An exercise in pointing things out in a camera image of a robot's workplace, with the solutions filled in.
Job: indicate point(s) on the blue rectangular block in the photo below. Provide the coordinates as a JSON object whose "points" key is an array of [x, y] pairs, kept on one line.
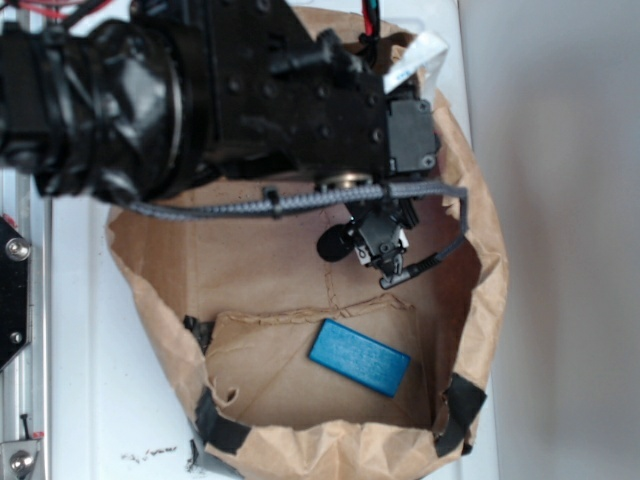
{"points": [[359, 358]]}

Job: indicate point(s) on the brown paper bag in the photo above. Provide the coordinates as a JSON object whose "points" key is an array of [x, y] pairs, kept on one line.
{"points": [[233, 307]]}

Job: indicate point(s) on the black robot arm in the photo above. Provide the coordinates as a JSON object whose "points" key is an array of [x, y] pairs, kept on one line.
{"points": [[98, 114]]}

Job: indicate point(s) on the aluminium extrusion rail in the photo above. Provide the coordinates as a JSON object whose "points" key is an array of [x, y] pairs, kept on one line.
{"points": [[25, 390]]}

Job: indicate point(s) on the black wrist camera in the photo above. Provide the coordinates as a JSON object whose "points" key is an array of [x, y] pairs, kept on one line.
{"points": [[376, 231]]}

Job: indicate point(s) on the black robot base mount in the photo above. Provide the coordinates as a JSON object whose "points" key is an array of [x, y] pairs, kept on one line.
{"points": [[16, 331]]}

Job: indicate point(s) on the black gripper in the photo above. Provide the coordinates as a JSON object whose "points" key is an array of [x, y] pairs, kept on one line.
{"points": [[264, 98]]}

